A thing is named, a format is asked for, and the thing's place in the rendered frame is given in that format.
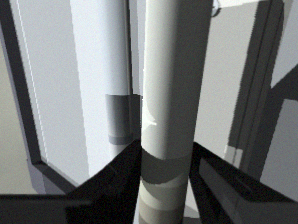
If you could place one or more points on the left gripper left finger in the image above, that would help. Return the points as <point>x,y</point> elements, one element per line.
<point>120,179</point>

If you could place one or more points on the white fluorescent tube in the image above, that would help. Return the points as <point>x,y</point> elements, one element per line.
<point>176,39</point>

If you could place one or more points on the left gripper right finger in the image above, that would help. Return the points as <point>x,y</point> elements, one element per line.
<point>226,195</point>

